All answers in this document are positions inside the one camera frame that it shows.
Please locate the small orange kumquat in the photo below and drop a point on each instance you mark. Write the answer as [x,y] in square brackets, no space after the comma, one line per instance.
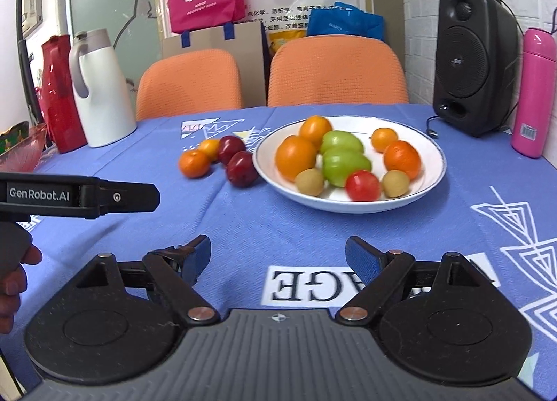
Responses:
[210,148]
[382,138]

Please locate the small tan longan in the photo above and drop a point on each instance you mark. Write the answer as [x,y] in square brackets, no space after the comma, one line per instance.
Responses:
[395,183]
[310,182]

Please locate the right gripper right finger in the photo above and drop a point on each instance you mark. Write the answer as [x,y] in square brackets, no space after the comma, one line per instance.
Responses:
[384,276]

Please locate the blue patterned tablecloth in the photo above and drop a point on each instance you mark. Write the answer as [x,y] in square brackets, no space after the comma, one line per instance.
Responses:
[493,205]

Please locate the white ceramic plate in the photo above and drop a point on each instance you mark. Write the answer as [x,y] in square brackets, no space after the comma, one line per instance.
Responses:
[434,165]

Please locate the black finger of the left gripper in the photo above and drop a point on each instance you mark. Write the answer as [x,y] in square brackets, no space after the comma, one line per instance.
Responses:
[88,197]

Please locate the dark orange mandarin in plate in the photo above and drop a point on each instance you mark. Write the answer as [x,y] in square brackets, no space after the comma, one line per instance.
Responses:
[402,156]

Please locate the pink glass bowl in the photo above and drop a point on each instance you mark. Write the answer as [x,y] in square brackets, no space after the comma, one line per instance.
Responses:
[21,147]

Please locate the large orange in plate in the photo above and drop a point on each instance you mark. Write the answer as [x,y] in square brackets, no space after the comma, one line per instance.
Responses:
[295,155]

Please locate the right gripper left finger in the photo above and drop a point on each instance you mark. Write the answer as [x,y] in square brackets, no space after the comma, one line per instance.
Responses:
[172,274]

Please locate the small orange kumquat front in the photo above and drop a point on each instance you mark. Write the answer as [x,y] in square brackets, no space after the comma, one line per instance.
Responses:
[382,138]

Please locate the left orange chair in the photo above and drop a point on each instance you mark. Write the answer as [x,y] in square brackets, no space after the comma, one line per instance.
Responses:
[189,83]

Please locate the white thermos jug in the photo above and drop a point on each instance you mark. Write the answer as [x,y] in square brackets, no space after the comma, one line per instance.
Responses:
[100,91]

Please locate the black speaker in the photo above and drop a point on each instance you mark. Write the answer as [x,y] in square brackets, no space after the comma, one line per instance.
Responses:
[475,64]

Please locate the brown paper bag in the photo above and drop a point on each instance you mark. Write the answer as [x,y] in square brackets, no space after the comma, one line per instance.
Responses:
[246,42]

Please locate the blue plastic bag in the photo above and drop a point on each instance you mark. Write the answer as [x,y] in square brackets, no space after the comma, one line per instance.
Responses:
[345,19]

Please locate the right orange chair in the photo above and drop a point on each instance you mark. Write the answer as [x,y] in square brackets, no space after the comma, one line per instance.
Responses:
[336,69]

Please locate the small tan longan in plate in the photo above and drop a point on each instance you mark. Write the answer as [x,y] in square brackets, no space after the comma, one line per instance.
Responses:
[395,183]

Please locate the large orange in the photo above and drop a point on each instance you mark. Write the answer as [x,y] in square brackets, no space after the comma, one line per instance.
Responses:
[295,155]
[314,129]

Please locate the green fruit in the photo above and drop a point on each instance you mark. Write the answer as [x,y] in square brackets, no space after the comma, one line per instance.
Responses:
[340,139]
[339,163]

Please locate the small mandarin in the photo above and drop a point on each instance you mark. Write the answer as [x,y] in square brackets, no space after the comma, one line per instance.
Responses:
[194,164]

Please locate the person's left hand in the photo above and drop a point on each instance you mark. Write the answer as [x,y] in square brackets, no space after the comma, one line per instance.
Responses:
[12,286]

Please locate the dark red plum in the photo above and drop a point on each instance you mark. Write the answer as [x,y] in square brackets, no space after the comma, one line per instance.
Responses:
[228,146]
[241,172]

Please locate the orange chair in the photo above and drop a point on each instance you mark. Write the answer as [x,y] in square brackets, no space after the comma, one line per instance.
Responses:
[336,69]
[189,83]

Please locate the dark red plum back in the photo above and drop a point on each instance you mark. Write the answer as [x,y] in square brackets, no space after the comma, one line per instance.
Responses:
[228,146]

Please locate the yellow package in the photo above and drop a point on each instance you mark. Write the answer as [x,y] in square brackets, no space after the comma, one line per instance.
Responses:
[279,38]

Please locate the red cherry tomato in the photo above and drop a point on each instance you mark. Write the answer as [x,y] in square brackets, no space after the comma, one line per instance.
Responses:
[363,186]

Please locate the pink thermos bottle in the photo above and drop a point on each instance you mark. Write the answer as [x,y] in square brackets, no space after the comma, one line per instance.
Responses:
[536,93]

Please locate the dark red plum front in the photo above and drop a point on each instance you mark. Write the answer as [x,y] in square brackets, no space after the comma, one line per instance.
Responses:
[241,172]

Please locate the small orange kumquat back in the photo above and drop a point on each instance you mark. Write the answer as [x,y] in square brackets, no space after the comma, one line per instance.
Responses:
[210,148]

